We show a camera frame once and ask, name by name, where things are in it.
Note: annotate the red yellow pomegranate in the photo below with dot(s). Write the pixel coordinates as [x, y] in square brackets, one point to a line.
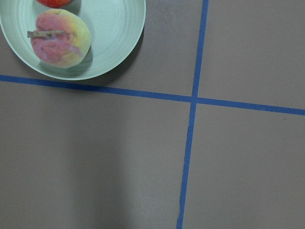
[54, 3]

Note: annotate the yellow pink peach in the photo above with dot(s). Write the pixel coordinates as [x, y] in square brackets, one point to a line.
[64, 39]

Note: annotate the green plate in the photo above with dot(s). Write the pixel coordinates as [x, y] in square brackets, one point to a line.
[115, 26]

